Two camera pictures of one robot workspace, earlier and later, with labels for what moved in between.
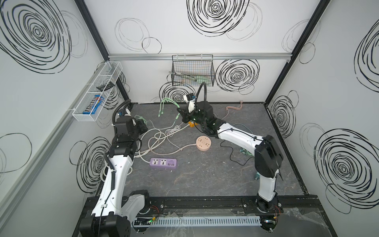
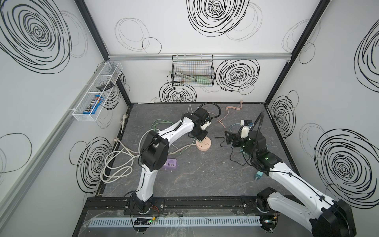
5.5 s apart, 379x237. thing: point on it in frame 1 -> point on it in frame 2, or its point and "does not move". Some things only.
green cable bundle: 163,100 -> 152,128
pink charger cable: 237,108 does not move
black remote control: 108,86 does not move
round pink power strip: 203,143 does not move
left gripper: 141,127 -> 198,134
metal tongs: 183,74 does not move
